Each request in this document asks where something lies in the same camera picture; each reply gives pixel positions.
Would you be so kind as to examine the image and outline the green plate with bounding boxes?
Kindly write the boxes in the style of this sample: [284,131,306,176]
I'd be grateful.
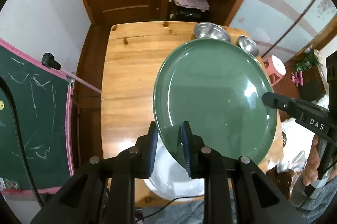
[152,39,277,165]

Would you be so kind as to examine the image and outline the small steel bowl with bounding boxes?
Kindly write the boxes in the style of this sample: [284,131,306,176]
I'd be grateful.
[237,35,259,57]

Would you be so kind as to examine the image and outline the large white plate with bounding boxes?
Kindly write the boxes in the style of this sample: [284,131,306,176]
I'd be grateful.
[144,139,205,201]

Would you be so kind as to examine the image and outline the large steel bowl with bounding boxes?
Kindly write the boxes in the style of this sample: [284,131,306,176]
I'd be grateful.
[194,22,231,42]

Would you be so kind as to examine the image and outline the person's right hand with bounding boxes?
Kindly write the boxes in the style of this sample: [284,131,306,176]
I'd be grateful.
[303,135,320,186]

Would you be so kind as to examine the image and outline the pink toy dumbbells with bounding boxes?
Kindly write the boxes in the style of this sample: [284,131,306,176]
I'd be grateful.
[291,71,303,87]

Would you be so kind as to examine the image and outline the white quilted bedding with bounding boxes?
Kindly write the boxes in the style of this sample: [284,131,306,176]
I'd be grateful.
[277,118,314,172]

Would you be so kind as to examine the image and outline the pink plastic stool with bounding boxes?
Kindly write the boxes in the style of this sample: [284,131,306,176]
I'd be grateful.
[263,55,286,86]

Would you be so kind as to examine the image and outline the wooden table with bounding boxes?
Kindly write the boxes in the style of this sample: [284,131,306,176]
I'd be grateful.
[100,21,284,208]

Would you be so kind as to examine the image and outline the green chalkboard pink frame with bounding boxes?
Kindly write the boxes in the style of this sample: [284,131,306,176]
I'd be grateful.
[0,38,102,196]

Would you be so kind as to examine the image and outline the black cable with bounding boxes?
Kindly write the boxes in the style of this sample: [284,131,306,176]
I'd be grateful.
[0,76,44,208]

